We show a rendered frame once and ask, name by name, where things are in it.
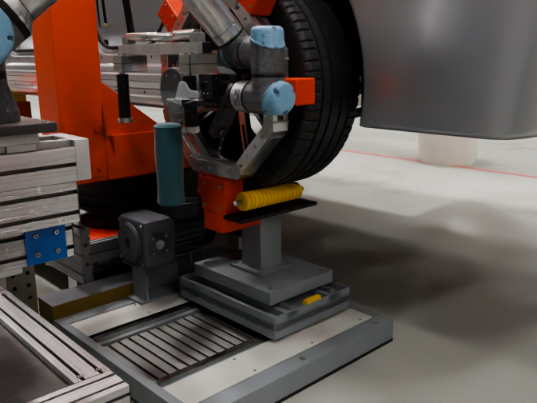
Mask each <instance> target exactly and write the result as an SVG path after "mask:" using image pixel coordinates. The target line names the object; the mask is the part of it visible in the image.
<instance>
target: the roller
mask: <svg viewBox="0 0 537 403"><path fill-rule="evenodd" d="M303 190H304V187H303V186H301V185H300V183H299V182H289V183H284V184H280V185H276V186H270V187H265V188H261V189H257V190H250V191H246V192H242V193H239V194H238V195H237V197H236V201H234V202H233V204H234V205H235V206H237V207H238V209H239V210H241V211H247V210H251V209H256V208H261V207H263V206H267V205H273V204H276V203H281V202H286V201H290V200H294V199H297V198H300V197H301V195H302V192H303Z"/></svg>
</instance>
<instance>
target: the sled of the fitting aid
mask: <svg viewBox="0 0 537 403"><path fill-rule="evenodd" d="M180 290H181V296H182V297H185V298H187V299H189V300H190V301H193V302H196V303H197V304H199V305H202V306H204V307H205V308H207V309H210V310H212V311H214V312H216V313H219V314H220V315H222V316H224V317H227V318H228V319H230V320H232V321H235V322H237V323H239V324H241V325H243V326H245V327H247V328H249V329H252V330H254V331H256V332H258V333H260V334H262V335H264V336H266V337H268V338H270V339H273V340H274V341H275V340H277V339H280V338H282V337H284V336H287V335H289V334H290V333H293V332H296V331H297V330H299V329H302V328H304V327H306V326H308V325H311V324H313V323H315V322H317V321H320V320H322V319H324V318H326V317H329V316H331V315H333V314H334V313H338V312H340V311H341V310H343V309H347V308H348V307H349V287H348V286H346V285H341V284H340V283H337V282H334V281H332V282H330V283H328V284H325V285H322V286H320V287H317V288H315V289H312V290H309V291H308V292H305V293H302V294H300V295H297V296H295V297H291V298H289V299H287V300H285V301H282V302H279V303H277V304H275V305H271V306H269V305H266V304H264V303H262V302H259V301H257V300H254V299H252V298H251V297H247V296H245V295H243V294H241V293H238V292H236V291H233V290H231V289H228V288H226V287H224V286H222V285H218V284H217V283H215V282H212V281H210V280H207V279H205V278H203V277H200V276H197V275H196V274H195V273H194V272H192V273H187V274H185V275H182V276H180Z"/></svg>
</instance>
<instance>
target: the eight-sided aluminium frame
mask: <svg viewBox="0 0 537 403"><path fill-rule="evenodd" d="M223 1H224V3H225V4H226V6H227V7H228V8H229V9H230V10H232V11H233V13H234V14H235V15H236V16H237V18H238V19H239V21H240V22H241V24H242V26H243V27H244V28H245V30H246V31H247V33H248V34H249V36H250V35H251V29H252V28H253V27H254V26H271V24H270V22H269V21H268V19H267V18H266V17H265V16H258V15H250V14H249V13H248V12H247V10H246V9H245V8H244V7H243V6H242V5H241V4H240V3H239V2H238V0H223ZM198 25H199V22H198V21H197V20H196V19H195V17H194V16H193V15H192V14H191V13H190V11H189V10H188V8H187V7H186V6H185V4H184V3H183V4H182V8H181V11H180V13H179V15H178V16H177V19H176V21H175V23H174V24H173V27H172V29H171V31H170V32H174V31H175V30H191V29H196V28H197V27H198ZM288 60H289V58H288V48H287V47H286V46H285V47H284V76H285V77H286V78H287V77H288ZM160 61H161V76H162V75H163V73H164V72H165V71H166V70H167V69H168V68H170V67H179V54H161V58H160ZM162 111H163V114H164V119H165V122H177V123H180V124H181V125H182V128H181V132H182V141H183V153H184V155H185V157H186V158H187V160H188V162H189V165H190V166H191V167H192V169H193V170H195V171H197V172H199V170H200V171H203V172H205V173H207V174H213V175H217V176H221V177H225V178H230V179H236V180H239V179H244V178H251V177H252V176H253V175H254V174H255V173H256V172H257V170H258V169H259V167H260V166H261V164H262V163H263V162H264V161H265V159H266V158H267V157H268V156H269V155H270V153H271V152H272V150H273V149H274V148H275V147H276V145H277V144H278V142H279V141H280V140H281V139H282V138H283V137H284V136H285V134H286V132H287V131H288V122H289V120H288V114H285V115H273V116H268V115H266V114H263V115H264V124H263V126H262V127H261V129H260V131H259V132H258V133H257V135H256V137H255V138H254V139H253V140H252V141H251V143H250V144H249V146H248V147H247V149H246V150H245V151H244V153H243V154H242V155H241V157H240V158H239V160H238V161H237V162H233V161H229V160H225V159H220V158H211V157H210V156H209V154H208V153H207V151H206V149H205V147H204V146H203V144H202V143H201V140H200V139H199V137H198V136H197V134H196V133H183V126H184V125H185V123H184V121H185V120H184V116H185V115H184V112H176V113H174V112H171V111H169V110H168V109H167V108H166V107H165V105H164V103H163V110H162Z"/></svg>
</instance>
